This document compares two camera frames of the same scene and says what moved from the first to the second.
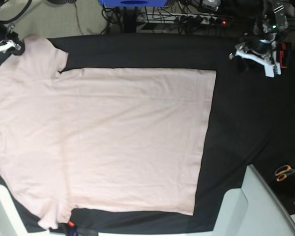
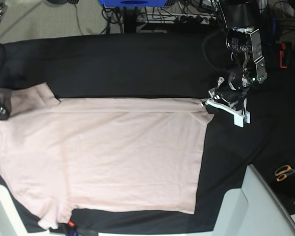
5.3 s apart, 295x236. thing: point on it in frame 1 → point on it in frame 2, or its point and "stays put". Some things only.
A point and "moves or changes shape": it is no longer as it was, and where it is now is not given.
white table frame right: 252,210 stays put
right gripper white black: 261,49 → 230,97
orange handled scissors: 282,172 stays put
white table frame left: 5,219 stays put
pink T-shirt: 118,140 moves or changes shape
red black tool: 284,54 stays put
